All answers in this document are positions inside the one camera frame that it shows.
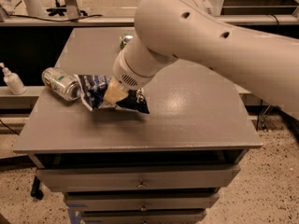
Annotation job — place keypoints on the blue chip bag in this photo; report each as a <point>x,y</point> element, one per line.
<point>94,87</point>

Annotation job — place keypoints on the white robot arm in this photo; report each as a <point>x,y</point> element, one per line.
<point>267,65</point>

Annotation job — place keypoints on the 7up can lying sideways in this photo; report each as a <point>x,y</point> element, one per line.
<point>62,83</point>

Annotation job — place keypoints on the green crushed soda can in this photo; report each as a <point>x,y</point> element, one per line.
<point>125,39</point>

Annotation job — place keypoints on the grey drawer cabinet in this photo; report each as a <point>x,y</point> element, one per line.
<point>195,117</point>

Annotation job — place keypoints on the white pump bottle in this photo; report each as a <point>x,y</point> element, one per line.
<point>13,81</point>

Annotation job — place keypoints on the black office chair base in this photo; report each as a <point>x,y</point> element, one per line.
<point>61,10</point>

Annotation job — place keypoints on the middle grey drawer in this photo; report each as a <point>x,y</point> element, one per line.
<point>141,202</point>

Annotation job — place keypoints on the bottom grey drawer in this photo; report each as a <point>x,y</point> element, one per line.
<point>149,217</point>

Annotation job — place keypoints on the grey metal frame post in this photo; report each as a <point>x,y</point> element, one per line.
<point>72,9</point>

